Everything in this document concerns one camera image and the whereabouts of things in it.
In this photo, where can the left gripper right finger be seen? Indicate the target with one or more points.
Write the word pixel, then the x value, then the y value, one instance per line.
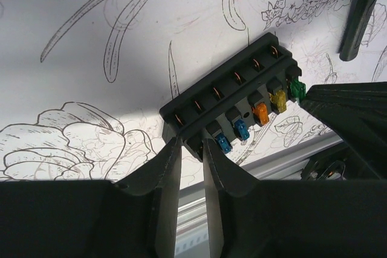
pixel 231 209

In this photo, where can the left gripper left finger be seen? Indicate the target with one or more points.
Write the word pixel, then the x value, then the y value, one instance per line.
pixel 148 206

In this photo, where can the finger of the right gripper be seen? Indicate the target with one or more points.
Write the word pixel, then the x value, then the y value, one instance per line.
pixel 357 113

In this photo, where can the small green fuse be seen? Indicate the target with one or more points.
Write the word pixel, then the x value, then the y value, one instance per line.
pixel 298 90

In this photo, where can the black fuse box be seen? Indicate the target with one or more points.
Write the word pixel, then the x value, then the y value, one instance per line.
pixel 237 95

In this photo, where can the floral patterned table mat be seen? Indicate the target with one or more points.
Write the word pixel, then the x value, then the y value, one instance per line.
pixel 82 81

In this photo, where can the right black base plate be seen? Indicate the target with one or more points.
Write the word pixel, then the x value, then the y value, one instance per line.
pixel 338 162

